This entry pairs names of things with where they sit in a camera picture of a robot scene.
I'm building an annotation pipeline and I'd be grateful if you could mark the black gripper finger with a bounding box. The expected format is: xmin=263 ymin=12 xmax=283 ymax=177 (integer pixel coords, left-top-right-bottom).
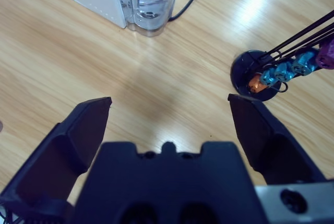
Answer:
xmin=228 ymin=93 xmax=327 ymax=186
xmin=0 ymin=97 xmax=113 ymax=207

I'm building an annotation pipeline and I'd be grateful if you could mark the orange coffee capsule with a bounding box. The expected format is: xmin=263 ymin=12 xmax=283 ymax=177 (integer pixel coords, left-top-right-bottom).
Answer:
xmin=247 ymin=74 xmax=267 ymax=94

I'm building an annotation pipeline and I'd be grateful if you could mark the blue coffee capsule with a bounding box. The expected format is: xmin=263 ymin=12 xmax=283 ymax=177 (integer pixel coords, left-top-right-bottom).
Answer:
xmin=261 ymin=70 xmax=278 ymax=87
xmin=291 ymin=50 xmax=319 ymax=76
xmin=276 ymin=63 xmax=293 ymax=81

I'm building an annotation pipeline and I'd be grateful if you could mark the purple coffee capsule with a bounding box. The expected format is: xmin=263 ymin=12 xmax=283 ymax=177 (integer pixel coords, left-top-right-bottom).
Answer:
xmin=316 ymin=38 xmax=334 ymax=69

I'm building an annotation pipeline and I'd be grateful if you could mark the clear water tank black lid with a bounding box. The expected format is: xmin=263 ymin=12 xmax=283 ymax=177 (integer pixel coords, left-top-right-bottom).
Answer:
xmin=114 ymin=0 xmax=182 ymax=38

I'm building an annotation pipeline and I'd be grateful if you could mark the black wire capsule holder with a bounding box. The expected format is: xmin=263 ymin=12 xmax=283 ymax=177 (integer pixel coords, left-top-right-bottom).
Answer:
xmin=230 ymin=9 xmax=334 ymax=102

